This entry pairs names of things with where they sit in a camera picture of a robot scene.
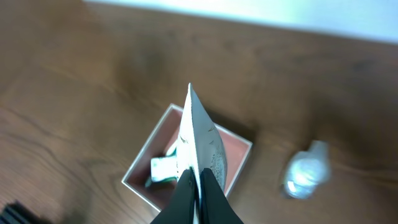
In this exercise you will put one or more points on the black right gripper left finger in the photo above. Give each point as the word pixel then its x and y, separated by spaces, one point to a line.
pixel 181 208

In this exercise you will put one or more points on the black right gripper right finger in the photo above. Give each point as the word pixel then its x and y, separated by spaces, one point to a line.
pixel 215 208

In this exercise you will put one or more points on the green Dettol soap pack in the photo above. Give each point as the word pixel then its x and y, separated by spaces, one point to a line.
pixel 162 169

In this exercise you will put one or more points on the white Pantene tube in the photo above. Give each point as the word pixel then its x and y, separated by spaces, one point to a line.
pixel 199 144

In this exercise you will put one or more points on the clear foam pump soap bottle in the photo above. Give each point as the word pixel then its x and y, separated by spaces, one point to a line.
pixel 307 170

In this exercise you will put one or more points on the white box with red interior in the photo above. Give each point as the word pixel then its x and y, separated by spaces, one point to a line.
pixel 162 142

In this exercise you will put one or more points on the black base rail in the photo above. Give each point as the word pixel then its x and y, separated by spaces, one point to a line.
pixel 15 213

